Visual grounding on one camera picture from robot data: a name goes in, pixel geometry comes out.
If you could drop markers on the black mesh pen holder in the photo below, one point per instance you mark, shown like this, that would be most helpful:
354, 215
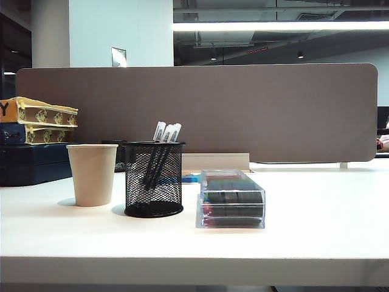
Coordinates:
152, 211

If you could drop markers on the teal letter puzzle board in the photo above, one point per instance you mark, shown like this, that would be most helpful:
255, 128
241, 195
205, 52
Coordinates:
191, 178

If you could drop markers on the brown desk divider panel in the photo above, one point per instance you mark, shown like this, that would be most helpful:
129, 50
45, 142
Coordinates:
212, 106

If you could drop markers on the clear plastic marker box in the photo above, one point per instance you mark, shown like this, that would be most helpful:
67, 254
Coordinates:
231, 210

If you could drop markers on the beige paper cup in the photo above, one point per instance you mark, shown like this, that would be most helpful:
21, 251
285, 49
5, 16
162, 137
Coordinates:
91, 176

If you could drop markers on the red led ceiling sign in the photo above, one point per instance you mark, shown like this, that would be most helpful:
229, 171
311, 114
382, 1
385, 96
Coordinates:
257, 50

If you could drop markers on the long ceiling light strip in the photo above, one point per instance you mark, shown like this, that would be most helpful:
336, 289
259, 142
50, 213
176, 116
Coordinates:
273, 26

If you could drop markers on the dark blue tool case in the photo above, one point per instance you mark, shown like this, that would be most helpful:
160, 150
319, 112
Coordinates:
30, 164

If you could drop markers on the blue yellow puzzle box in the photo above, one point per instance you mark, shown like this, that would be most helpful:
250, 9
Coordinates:
12, 134

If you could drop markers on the yellow orange puzzle box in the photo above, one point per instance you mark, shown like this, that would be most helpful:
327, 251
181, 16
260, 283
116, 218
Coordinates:
12, 111

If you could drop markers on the silver wall plate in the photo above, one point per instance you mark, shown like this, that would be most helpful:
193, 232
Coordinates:
118, 57

